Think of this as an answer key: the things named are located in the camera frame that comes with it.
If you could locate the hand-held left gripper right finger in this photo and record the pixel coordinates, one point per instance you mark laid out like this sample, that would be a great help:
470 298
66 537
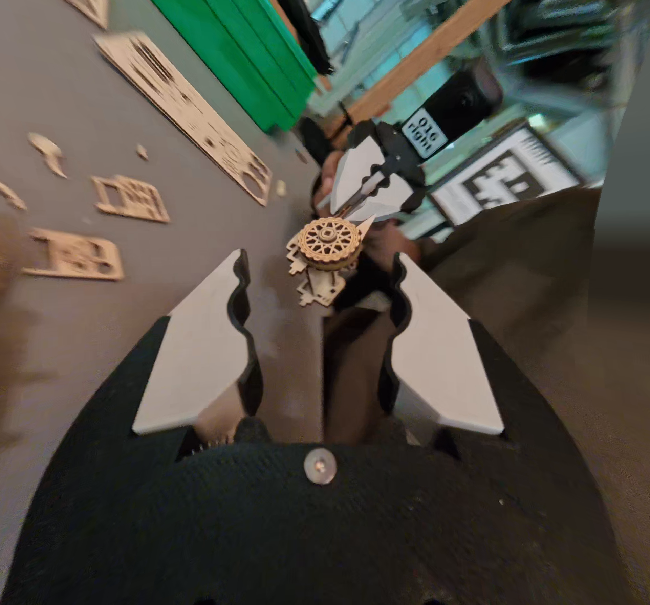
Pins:
436 356

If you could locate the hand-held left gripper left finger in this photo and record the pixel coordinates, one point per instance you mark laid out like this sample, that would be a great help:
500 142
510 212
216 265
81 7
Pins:
198 351

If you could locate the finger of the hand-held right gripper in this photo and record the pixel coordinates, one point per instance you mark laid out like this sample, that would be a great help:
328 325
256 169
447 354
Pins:
355 173
391 201

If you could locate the wooden wheel and seat assembly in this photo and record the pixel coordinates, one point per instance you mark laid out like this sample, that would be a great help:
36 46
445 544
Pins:
330 244

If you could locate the grey desk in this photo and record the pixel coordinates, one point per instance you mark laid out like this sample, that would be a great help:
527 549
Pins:
152 260

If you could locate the person's right hand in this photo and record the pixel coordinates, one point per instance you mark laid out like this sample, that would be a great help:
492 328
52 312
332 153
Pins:
329 173

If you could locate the framed marker poster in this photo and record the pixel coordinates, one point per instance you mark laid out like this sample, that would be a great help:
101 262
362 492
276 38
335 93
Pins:
508 178

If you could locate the olive brown shirt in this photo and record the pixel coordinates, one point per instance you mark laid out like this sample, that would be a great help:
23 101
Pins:
508 270

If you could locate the wooden beam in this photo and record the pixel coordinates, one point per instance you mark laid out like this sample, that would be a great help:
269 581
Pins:
457 31

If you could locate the wooden piece with grid cutouts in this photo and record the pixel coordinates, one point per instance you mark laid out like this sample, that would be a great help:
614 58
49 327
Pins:
131 199

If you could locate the wooden piece with round hole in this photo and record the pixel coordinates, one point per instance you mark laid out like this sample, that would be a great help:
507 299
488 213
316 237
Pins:
56 255

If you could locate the black bag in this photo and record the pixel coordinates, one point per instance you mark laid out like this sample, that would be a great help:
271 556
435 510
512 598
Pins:
299 11

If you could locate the long wooden puzzle sheet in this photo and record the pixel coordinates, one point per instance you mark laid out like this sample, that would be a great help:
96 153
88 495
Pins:
177 112

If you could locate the green plastic bin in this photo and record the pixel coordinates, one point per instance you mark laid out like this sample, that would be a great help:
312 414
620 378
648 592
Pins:
223 31

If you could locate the tiny wooden piece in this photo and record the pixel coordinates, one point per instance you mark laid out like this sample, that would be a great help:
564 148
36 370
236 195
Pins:
142 152

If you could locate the curved toothed wooden piece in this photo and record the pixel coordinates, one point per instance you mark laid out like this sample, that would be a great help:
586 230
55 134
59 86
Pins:
11 196

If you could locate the hooked small wooden piece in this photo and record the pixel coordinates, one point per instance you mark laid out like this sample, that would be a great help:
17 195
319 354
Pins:
48 151

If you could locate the silver ventilation duct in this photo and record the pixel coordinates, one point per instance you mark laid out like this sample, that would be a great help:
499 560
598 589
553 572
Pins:
558 21

